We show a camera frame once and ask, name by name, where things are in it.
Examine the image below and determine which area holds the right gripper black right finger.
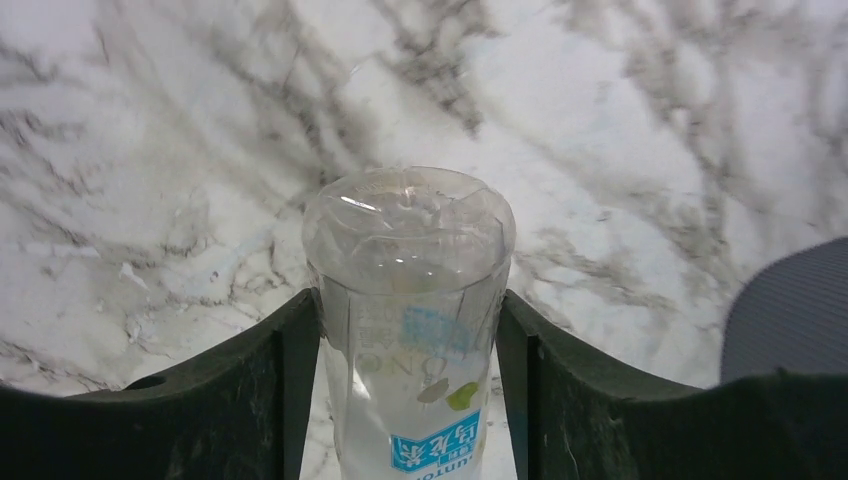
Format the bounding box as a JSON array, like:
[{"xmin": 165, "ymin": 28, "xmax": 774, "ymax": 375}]
[{"xmin": 496, "ymin": 291, "xmax": 847, "ymax": 479}]

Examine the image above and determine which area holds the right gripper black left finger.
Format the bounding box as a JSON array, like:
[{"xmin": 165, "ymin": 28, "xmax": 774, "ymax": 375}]
[{"xmin": 1, "ymin": 291, "xmax": 319, "ymax": 479}]

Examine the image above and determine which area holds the clear bottle white blue label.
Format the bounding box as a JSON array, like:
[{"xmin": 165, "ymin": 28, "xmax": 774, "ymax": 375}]
[{"xmin": 302, "ymin": 167, "xmax": 516, "ymax": 479}]

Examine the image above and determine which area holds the grey mesh waste bin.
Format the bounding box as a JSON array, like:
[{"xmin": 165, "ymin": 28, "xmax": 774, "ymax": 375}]
[{"xmin": 719, "ymin": 237, "xmax": 847, "ymax": 383}]

